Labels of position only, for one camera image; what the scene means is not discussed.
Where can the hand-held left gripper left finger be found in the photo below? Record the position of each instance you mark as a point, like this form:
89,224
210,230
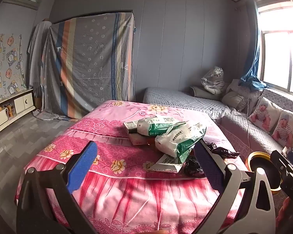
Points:
83,168

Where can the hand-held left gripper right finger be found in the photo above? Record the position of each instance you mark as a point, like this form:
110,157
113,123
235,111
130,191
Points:
210,170

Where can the black plastic bag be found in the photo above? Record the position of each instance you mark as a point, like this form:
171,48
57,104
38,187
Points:
221,151
194,167

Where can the yellow rimmed bin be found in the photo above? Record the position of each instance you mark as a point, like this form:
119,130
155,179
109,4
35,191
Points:
258,162

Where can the large green white plastic bag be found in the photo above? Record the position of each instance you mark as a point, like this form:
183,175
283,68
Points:
180,139

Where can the small green white plastic bag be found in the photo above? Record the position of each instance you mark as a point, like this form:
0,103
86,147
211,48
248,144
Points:
156,126

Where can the person's right hand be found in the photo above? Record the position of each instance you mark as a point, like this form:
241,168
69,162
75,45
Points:
287,208

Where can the baby print cushion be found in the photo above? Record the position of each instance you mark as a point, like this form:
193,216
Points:
287,128
265,114

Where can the pink floral tablecloth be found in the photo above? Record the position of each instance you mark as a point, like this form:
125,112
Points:
117,187

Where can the green white carton box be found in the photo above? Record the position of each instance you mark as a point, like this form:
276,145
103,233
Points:
130,126

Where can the torn pink carton box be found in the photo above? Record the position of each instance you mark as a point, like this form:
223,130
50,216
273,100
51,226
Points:
139,139

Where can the grey quilted sofa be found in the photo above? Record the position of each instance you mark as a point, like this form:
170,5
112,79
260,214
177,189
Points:
180,100

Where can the grey cushion pile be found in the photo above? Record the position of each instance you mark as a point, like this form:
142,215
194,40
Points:
236,95

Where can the grey pillow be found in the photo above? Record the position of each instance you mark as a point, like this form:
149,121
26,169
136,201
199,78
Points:
200,92

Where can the plastic wrapped plush toy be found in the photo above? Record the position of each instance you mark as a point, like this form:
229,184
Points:
213,79

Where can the white low cabinet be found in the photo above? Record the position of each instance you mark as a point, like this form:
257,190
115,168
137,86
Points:
5,113

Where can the large window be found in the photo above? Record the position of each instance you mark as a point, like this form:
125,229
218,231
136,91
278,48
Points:
280,58

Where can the blue curtain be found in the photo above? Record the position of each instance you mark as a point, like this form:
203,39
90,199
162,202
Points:
252,61

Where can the grey hanging cloth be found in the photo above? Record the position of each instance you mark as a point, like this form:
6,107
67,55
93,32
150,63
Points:
37,53

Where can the cartoon wall poster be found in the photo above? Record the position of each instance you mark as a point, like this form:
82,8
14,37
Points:
7,65

